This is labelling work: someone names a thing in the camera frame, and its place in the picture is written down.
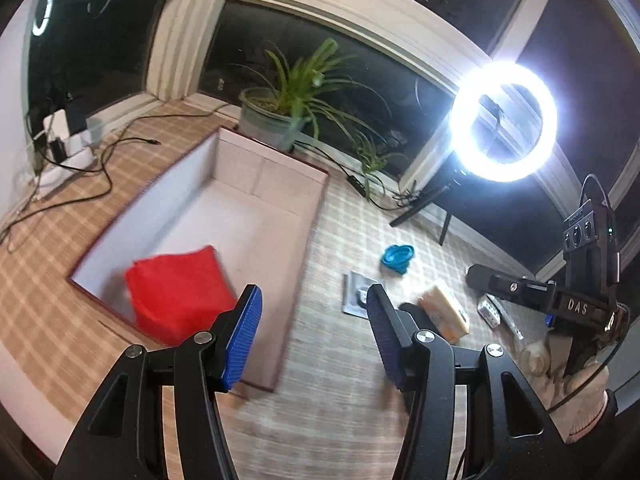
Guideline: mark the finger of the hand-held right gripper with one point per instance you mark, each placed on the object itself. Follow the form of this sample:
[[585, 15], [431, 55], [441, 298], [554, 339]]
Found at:
[[505, 287]]

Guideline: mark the grey sachet packet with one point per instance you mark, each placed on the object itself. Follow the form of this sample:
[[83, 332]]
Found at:
[[355, 295]]

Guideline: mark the red-brown cardboard box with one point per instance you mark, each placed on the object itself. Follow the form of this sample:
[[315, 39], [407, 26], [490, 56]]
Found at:
[[260, 210]]

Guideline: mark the large potted plant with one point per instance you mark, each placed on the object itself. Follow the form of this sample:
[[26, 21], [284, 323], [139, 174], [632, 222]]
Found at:
[[265, 120]]

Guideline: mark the yellow tissue pack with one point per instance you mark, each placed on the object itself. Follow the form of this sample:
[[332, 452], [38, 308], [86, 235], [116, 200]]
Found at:
[[445, 310]]

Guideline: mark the person's right hand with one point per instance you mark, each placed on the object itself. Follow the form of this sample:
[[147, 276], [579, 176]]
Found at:
[[570, 395]]

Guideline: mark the small green plant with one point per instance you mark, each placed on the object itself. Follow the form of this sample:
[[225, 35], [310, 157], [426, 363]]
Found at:
[[372, 160]]

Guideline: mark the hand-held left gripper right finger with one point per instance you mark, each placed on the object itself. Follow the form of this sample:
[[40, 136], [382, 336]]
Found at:
[[385, 345]]

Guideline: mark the white charging station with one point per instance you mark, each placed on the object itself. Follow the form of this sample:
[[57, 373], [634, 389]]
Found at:
[[75, 157]]

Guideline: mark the black tripod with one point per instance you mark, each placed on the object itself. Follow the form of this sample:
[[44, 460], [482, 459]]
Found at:
[[430, 195]]

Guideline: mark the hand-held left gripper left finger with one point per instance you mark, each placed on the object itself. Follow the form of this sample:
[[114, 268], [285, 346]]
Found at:
[[245, 340]]

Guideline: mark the person's right forearm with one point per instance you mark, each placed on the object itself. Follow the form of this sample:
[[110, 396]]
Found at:
[[600, 420]]

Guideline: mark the blue plastic bowl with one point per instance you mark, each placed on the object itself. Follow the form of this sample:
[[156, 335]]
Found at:
[[397, 259]]

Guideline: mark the red cloth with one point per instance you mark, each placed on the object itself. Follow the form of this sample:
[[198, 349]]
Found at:
[[175, 290]]

